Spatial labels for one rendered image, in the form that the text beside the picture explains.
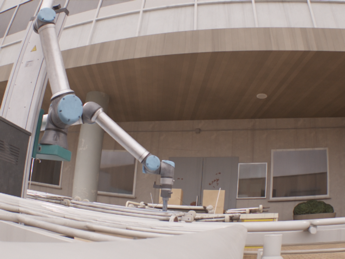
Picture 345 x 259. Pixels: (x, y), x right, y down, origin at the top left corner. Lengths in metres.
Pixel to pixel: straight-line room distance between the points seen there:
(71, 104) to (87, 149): 5.19
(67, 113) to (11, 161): 0.42
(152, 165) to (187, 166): 6.12
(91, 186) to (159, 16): 4.00
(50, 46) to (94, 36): 5.29
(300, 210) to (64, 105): 5.80
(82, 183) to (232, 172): 3.78
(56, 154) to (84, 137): 5.20
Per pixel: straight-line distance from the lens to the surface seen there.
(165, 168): 2.05
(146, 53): 5.50
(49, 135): 1.71
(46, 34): 1.74
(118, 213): 1.81
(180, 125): 8.40
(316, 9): 6.39
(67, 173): 9.69
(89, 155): 6.71
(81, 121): 2.14
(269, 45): 5.16
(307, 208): 6.66
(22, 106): 1.81
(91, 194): 6.64
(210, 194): 5.38
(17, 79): 1.97
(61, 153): 1.68
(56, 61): 1.67
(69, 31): 7.63
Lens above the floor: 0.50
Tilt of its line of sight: 18 degrees up
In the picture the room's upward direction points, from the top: 5 degrees clockwise
